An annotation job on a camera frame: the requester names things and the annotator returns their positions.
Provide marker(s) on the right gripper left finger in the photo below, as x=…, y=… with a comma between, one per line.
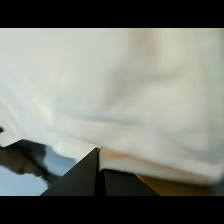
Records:
x=80, y=178

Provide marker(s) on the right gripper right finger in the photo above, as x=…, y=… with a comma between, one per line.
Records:
x=126, y=185

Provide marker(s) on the white garment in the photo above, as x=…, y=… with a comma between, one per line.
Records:
x=126, y=93

